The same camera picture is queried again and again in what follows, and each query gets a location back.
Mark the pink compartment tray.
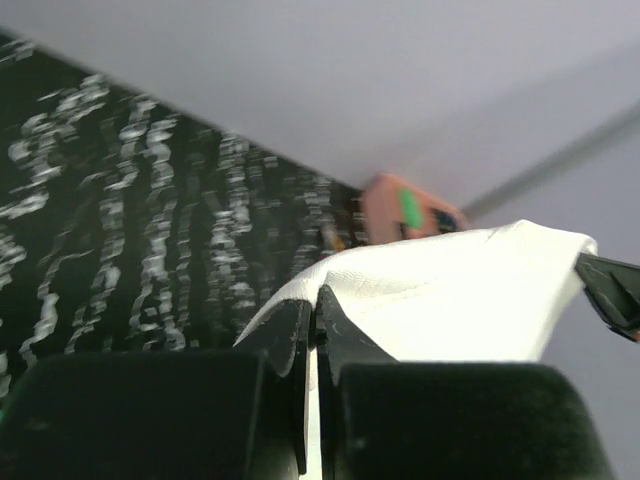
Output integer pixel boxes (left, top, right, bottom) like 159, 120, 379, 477
360, 174, 467, 244

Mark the black marble pattern mat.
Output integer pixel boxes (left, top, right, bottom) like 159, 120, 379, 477
1, 36, 366, 392

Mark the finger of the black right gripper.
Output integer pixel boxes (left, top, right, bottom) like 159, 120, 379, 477
574, 253, 640, 342

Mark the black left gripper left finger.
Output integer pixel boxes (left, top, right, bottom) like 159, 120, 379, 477
233, 300, 311, 474

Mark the green rolled cloth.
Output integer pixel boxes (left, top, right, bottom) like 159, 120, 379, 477
398, 187, 423, 229

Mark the white cloth napkin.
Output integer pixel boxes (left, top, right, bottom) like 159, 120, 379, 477
232, 219, 599, 480

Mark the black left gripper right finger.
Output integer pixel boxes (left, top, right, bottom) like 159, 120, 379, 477
315, 287, 397, 475

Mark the orange plastic spoon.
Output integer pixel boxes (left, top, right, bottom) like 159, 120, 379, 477
322, 230, 345, 253

